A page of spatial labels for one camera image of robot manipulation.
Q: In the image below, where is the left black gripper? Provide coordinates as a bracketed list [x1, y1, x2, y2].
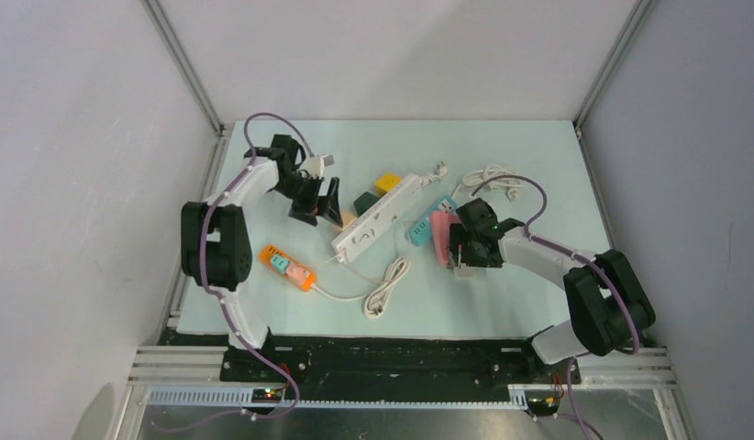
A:
[272, 173, 342, 227]

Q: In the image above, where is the beige cube plug adapter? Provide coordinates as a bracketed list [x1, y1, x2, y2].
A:
[334, 211, 358, 233]

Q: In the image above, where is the dark green plug adapter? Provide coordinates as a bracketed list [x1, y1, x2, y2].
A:
[353, 192, 380, 216]

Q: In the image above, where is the pink triangular power strip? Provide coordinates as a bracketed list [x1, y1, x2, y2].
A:
[429, 211, 460, 267]

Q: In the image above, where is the white multicolour power strip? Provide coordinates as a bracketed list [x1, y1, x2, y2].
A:
[331, 174, 423, 264]

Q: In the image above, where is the yellow cube plug adapter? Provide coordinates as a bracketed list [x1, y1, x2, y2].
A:
[374, 172, 403, 197]

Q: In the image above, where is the pink small plug adapter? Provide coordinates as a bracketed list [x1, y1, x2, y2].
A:
[285, 265, 316, 292]

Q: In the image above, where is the teal small plug adapter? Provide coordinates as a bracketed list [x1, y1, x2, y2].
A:
[270, 254, 292, 275]

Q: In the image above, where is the orange power strip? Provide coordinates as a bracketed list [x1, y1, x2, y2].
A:
[259, 245, 317, 292]

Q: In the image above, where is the white plug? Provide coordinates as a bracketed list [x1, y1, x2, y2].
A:
[452, 265, 477, 280]

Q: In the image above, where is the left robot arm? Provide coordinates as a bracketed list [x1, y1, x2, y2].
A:
[181, 134, 343, 381]

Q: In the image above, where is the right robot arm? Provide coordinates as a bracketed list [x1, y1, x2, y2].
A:
[449, 198, 656, 383]

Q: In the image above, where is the right circuit board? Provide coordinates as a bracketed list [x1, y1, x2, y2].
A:
[526, 396, 562, 418]

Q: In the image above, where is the circuit board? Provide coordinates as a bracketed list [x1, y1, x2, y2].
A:
[526, 396, 562, 418]
[250, 388, 284, 404]

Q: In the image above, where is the left circuit board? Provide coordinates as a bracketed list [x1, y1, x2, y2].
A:
[250, 388, 284, 404]

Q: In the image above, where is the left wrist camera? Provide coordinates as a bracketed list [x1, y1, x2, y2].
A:
[302, 154, 334, 179]

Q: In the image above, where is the bundled white cord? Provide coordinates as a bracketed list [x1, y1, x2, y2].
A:
[419, 159, 526, 202]

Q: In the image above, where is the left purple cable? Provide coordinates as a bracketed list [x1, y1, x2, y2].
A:
[149, 112, 315, 435]

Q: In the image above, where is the purple cable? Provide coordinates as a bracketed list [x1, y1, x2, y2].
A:
[149, 112, 315, 435]
[469, 174, 642, 440]

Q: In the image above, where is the coiled white cord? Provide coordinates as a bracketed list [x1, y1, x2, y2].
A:
[313, 255, 412, 321]

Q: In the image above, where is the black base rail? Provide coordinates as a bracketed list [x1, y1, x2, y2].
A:
[160, 330, 581, 403]

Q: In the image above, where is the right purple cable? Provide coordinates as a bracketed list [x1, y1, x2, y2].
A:
[469, 174, 642, 440]

